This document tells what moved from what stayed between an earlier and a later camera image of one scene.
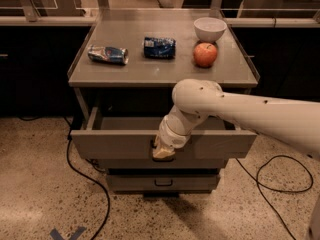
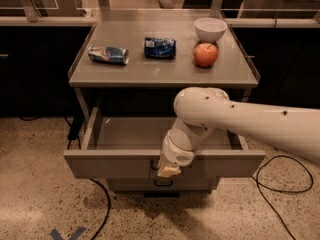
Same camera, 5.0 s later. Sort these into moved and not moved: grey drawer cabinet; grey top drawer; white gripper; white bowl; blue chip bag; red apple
Moved: grey top drawer; white gripper
Not moved: red apple; white bowl; blue chip bag; grey drawer cabinet
